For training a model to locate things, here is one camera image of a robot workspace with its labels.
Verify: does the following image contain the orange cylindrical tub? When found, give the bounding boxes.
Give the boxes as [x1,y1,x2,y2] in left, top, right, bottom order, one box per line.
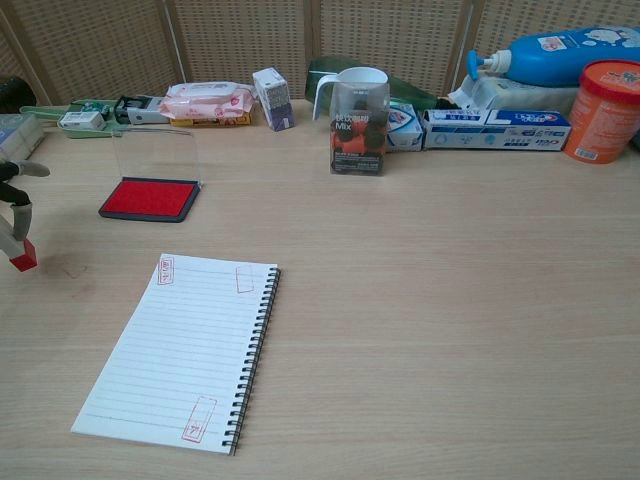
[564,59,640,165]

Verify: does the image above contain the red-faced rubber stamp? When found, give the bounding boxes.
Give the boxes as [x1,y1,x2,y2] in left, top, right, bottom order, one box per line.
[0,214,39,273]

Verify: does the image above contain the white refill pouch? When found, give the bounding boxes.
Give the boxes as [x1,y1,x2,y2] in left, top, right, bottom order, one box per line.
[448,74,584,114]

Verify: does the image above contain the red ink pad clear lid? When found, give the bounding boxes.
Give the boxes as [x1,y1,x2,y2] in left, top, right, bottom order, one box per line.
[98,125,205,224]

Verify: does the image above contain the white plastic handled cup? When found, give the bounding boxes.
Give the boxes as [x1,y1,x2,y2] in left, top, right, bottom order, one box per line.
[312,67,390,121]

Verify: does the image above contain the flat yellow box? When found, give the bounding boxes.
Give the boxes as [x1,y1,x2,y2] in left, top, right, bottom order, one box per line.
[169,113,252,129]

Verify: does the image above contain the wooden perforated folding screen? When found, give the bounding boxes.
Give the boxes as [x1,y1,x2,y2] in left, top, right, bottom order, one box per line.
[0,0,640,109]

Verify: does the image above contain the dark snack pouch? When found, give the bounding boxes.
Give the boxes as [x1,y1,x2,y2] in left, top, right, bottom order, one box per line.
[328,82,391,177]

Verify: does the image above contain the blue pump bottle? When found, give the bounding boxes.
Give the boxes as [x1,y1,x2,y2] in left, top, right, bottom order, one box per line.
[467,25,640,89]

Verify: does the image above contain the blue white soap box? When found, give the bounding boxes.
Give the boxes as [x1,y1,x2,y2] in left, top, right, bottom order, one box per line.
[385,102,424,153]

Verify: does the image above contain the black printed sauce bottle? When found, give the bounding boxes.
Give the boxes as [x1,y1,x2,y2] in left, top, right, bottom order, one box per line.
[0,74,34,115]

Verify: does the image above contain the light green plastic dustpan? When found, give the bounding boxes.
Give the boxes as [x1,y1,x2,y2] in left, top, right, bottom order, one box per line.
[19,99,127,140]

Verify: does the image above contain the white purple small carton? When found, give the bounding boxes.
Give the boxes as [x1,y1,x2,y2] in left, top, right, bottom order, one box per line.
[252,67,296,132]

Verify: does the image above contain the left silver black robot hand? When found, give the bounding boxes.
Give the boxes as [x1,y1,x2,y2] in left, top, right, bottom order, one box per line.
[0,159,51,241]

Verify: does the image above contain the small white cardboard box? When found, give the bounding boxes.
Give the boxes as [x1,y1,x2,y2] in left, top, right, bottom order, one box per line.
[58,110,106,132]

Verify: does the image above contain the white lined spiral notebook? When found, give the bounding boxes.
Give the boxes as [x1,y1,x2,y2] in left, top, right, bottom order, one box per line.
[69,253,283,457]

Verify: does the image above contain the pastel tissue packs bundle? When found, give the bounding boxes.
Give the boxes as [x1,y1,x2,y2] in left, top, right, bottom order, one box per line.
[0,113,46,162]

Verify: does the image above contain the pink wet wipes pack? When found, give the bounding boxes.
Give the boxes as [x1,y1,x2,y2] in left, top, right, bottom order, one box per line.
[158,81,257,121]

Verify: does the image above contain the green glass bottle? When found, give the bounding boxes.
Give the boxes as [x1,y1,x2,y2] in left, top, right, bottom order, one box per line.
[304,58,451,111]

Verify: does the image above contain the blue white toothpaste box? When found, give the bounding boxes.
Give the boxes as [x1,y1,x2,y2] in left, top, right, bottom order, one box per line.
[421,108,573,152]

